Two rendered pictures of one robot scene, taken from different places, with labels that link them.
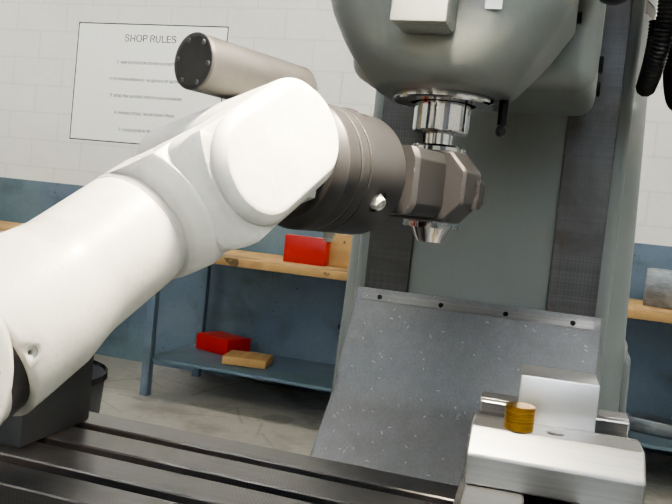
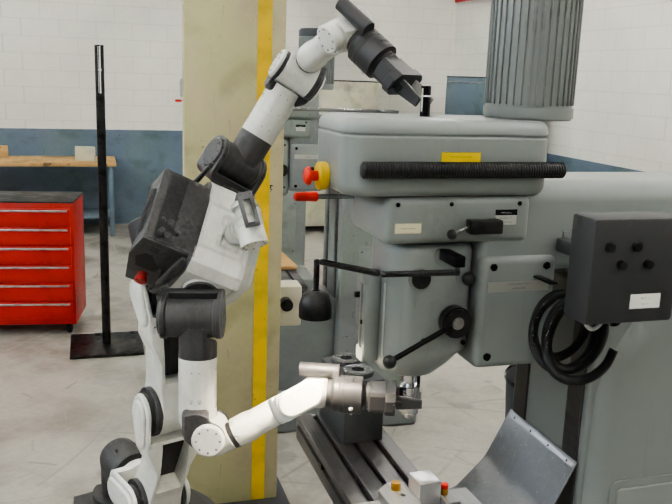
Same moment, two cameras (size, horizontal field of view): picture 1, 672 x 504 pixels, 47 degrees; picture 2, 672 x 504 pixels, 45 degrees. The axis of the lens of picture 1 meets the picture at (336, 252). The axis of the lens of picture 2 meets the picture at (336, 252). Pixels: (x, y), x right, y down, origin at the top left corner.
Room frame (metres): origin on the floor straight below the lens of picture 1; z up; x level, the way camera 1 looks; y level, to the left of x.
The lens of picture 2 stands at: (-0.50, -1.45, 1.97)
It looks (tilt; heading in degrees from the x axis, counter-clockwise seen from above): 12 degrees down; 56
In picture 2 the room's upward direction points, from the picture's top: 2 degrees clockwise
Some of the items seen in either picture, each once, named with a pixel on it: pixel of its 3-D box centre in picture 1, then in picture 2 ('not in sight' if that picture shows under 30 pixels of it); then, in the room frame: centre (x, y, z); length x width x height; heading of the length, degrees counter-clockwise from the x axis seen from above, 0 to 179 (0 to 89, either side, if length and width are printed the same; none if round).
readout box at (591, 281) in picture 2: not in sight; (624, 267); (0.85, -0.49, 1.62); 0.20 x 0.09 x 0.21; 163
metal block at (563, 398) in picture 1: (555, 410); (424, 489); (0.63, -0.19, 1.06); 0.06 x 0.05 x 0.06; 76
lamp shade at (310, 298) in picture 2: not in sight; (315, 302); (0.42, -0.03, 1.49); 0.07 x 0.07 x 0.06
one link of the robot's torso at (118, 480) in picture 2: not in sight; (149, 489); (0.35, 0.78, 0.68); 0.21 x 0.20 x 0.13; 92
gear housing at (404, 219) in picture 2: not in sight; (437, 211); (0.70, -0.09, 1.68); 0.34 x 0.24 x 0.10; 163
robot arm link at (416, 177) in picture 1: (370, 180); (370, 396); (0.59, -0.02, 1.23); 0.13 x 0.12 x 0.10; 52
